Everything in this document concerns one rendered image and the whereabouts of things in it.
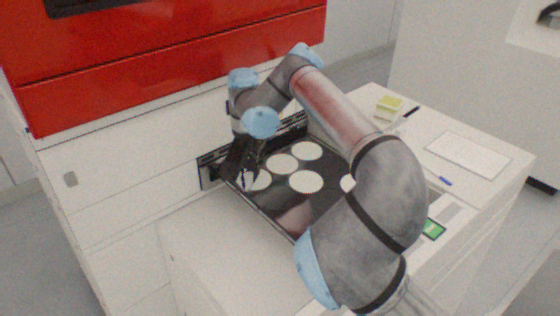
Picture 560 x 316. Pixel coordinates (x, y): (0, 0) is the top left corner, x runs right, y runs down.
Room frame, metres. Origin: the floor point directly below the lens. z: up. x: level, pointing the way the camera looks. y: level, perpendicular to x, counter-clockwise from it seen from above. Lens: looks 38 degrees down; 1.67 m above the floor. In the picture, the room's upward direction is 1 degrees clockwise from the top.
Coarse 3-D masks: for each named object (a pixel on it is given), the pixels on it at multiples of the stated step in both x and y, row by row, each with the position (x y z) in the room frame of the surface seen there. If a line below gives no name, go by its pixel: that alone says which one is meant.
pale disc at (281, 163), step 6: (276, 156) 0.99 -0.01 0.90; (282, 156) 0.99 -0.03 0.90; (288, 156) 0.99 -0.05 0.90; (270, 162) 0.96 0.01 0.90; (276, 162) 0.96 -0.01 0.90; (282, 162) 0.96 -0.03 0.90; (288, 162) 0.96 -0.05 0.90; (294, 162) 0.96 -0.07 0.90; (270, 168) 0.93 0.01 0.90; (276, 168) 0.93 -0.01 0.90; (282, 168) 0.93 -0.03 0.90; (288, 168) 0.93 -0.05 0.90; (294, 168) 0.93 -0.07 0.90
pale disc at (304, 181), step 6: (294, 174) 0.90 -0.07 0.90; (300, 174) 0.90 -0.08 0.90; (306, 174) 0.90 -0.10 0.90; (312, 174) 0.90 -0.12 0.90; (318, 174) 0.90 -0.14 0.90; (294, 180) 0.88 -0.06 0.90; (300, 180) 0.88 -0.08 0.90; (306, 180) 0.88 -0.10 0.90; (312, 180) 0.88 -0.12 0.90; (318, 180) 0.88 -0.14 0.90; (294, 186) 0.85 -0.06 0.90; (300, 186) 0.85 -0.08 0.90; (306, 186) 0.85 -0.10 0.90; (312, 186) 0.85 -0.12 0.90; (318, 186) 0.85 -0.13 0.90; (306, 192) 0.82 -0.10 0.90
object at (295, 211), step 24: (288, 144) 1.06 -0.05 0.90; (264, 168) 0.93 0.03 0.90; (312, 168) 0.93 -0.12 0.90; (336, 168) 0.93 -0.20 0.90; (264, 192) 0.82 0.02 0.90; (288, 192) 0.82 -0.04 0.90; (312, 192) 0.82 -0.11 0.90; (336, 192) 0.83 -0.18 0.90; (288, 216) 0.73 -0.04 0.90; (312, 216) 0.73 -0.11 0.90
